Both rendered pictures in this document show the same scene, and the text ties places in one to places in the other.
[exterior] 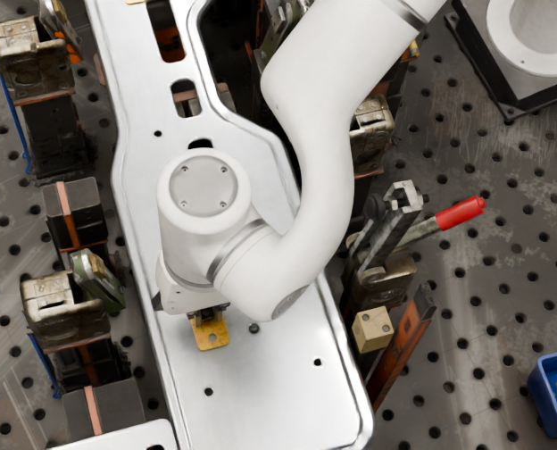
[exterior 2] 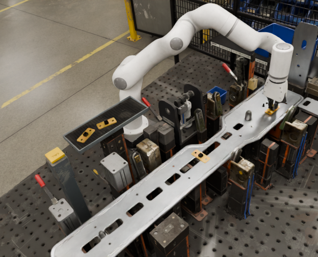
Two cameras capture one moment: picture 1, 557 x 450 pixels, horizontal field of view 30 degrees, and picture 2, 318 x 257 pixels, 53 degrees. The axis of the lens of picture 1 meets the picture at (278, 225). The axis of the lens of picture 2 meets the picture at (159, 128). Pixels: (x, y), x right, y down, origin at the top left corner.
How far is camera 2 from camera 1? 1.64 m
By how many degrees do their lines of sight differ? 57
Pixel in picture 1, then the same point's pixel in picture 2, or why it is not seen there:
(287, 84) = (258, 34)
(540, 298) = not seen: hidden behind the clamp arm
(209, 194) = (283, 45)
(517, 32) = (140, 125)
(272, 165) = (229, 115)
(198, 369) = (283, 106)
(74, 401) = (309, 122)
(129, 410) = (300, 114)
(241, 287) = not seen: hidden behind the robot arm
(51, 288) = (297, 124)
